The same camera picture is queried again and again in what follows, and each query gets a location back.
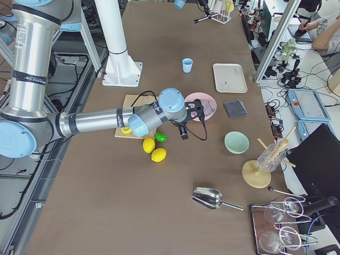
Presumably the green lime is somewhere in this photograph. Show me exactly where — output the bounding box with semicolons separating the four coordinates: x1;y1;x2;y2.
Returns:
154;132;167;143

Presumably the wooden cutting board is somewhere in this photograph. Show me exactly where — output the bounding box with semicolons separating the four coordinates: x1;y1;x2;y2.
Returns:
115;95;157;139

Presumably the clear textured glass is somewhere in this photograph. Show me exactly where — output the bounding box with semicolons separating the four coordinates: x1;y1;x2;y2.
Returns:
257;144;286;173

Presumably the lower wine glass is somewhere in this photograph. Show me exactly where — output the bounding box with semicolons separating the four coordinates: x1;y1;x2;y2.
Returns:
259;226;302;254

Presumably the wooden cup stand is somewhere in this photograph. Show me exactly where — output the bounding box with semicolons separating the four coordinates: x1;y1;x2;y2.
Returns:
241;126;296;188

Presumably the steel ice scoop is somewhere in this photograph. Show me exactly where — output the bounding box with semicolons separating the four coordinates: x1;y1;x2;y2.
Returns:
192;187;244;211

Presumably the green bowl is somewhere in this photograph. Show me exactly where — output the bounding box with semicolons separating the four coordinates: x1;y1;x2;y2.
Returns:
224;131;250;154

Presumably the teach pendant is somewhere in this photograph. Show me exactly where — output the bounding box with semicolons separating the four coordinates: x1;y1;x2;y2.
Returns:
297;120;332;141
287;89;331;122

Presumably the aluminium frame post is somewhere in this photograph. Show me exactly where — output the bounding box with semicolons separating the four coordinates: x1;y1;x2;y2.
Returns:
253;0;301;86

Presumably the pink bowl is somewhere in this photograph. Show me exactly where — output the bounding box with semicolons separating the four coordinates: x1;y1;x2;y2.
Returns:
185;92;217;120

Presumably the whole yellow lemon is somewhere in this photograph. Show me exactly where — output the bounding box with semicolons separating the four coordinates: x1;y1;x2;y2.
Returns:
142;138;156;154
151;148;167;163

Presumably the cream rabbit tray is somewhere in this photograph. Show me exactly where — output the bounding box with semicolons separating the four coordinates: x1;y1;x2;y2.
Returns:
212;63;248;94

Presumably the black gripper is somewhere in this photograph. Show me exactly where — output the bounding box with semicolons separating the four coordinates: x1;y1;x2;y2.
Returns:
171;99;204;140
198;0;210;15

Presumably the white cup rack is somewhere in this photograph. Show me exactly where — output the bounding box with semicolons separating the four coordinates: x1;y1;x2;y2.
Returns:
208;0;234;24

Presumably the person in white shirt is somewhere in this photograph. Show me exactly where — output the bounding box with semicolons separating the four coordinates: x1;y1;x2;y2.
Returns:
298;12;339;55

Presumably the upper whole yellow lemon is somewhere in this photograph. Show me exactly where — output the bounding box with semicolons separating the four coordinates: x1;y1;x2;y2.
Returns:
142;138;156;154

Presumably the clear ice cube pile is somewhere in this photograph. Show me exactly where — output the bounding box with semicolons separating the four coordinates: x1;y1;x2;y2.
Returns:
200;99;217;119

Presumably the lower whole yellow lemon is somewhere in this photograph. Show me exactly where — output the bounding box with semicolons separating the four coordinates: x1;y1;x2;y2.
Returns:
151;148;167;163

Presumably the upper teach pendant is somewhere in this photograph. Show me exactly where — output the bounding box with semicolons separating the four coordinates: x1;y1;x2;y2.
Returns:
287;89;331;122

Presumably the long bar spoon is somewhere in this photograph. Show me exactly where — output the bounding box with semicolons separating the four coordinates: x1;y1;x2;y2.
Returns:
267;186;305;199

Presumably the black monitor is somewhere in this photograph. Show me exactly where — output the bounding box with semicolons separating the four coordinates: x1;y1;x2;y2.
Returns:
287;124;339;198

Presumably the grey folded cloth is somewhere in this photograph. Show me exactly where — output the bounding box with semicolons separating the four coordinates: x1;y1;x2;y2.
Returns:
223;99;248;118

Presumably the light blue plastic cup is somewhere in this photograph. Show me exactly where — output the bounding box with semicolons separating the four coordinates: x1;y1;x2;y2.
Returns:
182;58;193;73

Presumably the lemon slice near knife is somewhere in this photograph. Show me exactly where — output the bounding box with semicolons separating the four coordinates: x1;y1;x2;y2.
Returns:
121;127;132;134

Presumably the wine glass holder tray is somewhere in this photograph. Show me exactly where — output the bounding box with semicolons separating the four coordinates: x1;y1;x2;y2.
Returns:
250;197;318;254

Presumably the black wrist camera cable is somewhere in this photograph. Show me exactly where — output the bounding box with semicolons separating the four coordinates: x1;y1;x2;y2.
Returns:
131;90;208;141

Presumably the lower teach pendant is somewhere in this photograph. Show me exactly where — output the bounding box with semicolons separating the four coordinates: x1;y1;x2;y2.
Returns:
297;120;332;141

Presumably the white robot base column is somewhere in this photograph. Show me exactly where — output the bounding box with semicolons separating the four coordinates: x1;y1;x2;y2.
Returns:
95;0;142;88

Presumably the upper wine glass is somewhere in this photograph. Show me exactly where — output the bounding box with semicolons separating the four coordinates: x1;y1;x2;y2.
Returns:
264;197;303;224

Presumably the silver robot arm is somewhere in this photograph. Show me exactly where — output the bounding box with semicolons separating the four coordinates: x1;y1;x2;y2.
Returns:
174;0;210;16
1;1;204;158

